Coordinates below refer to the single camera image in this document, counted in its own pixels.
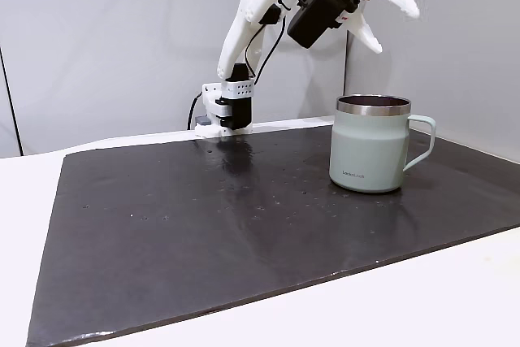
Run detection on black arm motor cable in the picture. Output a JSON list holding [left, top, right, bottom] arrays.
[[243, 0, 292, 82]]

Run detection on black camera box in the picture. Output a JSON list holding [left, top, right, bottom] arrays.
[[286, 0, 361, 50]]

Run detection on pale green steel-rimmed mug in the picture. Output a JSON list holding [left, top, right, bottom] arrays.
[[328, 93, 437, 195]]

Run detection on black table mat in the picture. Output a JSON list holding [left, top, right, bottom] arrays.
[[24, 122, 520, 347]]

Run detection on black base power cable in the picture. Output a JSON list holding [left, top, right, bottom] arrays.
[[186, 92, 204, 132]]

